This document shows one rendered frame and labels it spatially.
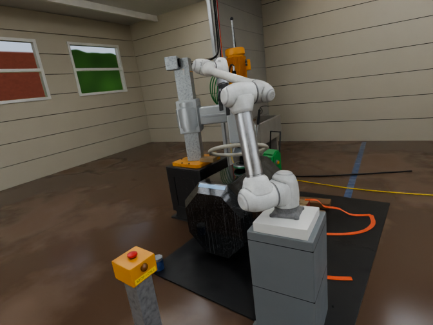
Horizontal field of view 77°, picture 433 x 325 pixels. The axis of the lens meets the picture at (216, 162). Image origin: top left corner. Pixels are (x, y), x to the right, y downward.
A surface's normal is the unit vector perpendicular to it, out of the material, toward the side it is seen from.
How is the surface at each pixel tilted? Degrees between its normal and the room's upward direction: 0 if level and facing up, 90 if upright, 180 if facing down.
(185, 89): 90
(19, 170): 90
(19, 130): 90
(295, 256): 90
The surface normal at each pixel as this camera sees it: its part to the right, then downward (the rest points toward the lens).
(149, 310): 0.80, 0.07
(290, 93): -0.51, 0.29
